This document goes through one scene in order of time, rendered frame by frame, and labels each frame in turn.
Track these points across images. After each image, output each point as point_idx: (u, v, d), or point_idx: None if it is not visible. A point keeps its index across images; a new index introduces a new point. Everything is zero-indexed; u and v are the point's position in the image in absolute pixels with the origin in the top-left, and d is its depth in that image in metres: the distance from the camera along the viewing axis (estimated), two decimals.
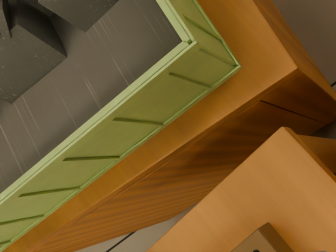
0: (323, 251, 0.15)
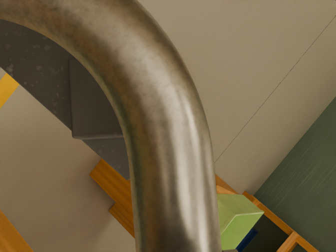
0: (233, 249, 0.16)
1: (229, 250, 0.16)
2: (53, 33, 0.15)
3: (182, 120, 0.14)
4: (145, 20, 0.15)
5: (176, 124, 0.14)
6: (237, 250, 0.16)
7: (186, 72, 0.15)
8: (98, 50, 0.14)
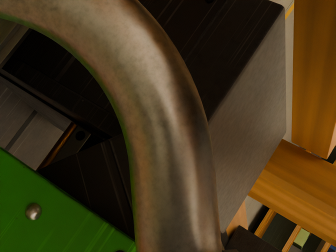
0: (233, 249, 0.16)
1: (229, 250, 0.16)
2: (53, 33, 0.15)
3: (183, 120, 0.14)
4: (146, 20, 0.15)
5: (177, 124, 0.14)
6: (237, 250, 0.16)
7: (187, 72, 0.15)
8: (98, 50, 0.14)
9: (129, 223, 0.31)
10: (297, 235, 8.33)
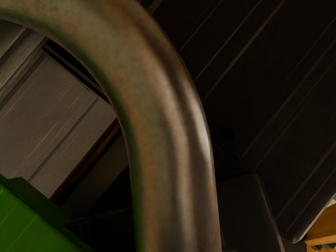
0: (233, 249, 0.16)
1: (229, 250, 0.16)
2: (53, 33, 0.15)
3: (182, 120, 0.14)
4: (145, 20, 0.15)
5: (176, 124, 0.14)
6: (237, 250, 0.16)
7: (186, 72, 0.15)
8: (98, 50, 0.14)
9: None
10: None
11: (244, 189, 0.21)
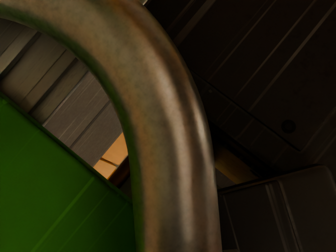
0: (233, 249, 0.16)
1: (229, 250, 0.16)
2: (54, 33, 0.15)
3: (183, 120, 0.14)
4: (147, 20, 0.15)
5: (177, 124, 0.14)
6: (237, 250, 0.16)
7: (187, 72, 0.15)
8: (99, 49, 0.14)
9: None
10: None
11: (315, 180, 0.21)
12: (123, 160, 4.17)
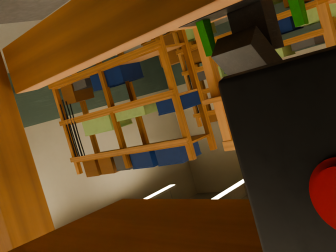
0: None
1: None
2: None
3: None
4: None
5: None
6: None
7: None
8: None
9: None
10: None
11: None
12: None
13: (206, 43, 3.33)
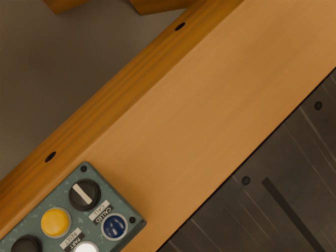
0: None
1: None
2: None
3: None
4: None
5: None
6: None
7: None
8: None
9: None
10: None
11: None
12: None
13: None
